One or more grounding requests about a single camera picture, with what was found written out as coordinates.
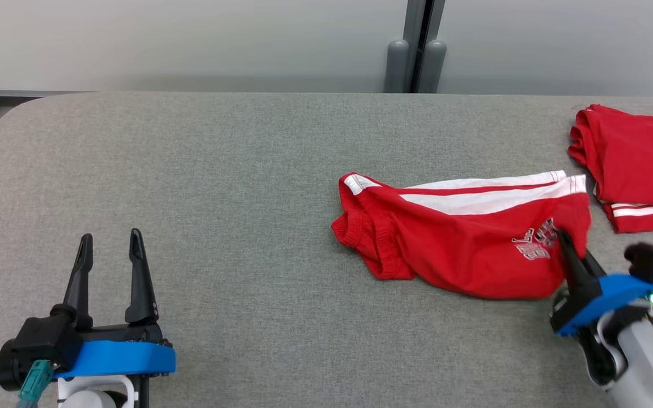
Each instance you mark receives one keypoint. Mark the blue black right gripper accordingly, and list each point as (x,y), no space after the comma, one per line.
(593,297)

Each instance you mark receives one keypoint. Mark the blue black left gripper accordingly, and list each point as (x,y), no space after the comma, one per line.
(128,357)

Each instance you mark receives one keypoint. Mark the red white basketball jersey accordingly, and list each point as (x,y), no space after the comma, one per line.
(638,158)

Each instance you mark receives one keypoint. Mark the red white striped shorts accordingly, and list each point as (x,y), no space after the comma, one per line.
(462,243)

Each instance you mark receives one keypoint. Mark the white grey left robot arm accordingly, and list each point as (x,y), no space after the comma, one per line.
(100,394)

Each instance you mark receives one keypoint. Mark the black round left gripper motor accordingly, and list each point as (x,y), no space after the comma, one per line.
(6,368)

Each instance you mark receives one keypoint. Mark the grey rounded partition bumper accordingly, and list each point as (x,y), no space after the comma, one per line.
(396,68)
(433,68)

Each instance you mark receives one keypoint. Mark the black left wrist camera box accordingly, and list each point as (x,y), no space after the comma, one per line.
(46,340)

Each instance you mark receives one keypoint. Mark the grey vertical partition frame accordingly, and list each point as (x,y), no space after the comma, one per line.
(414,20)

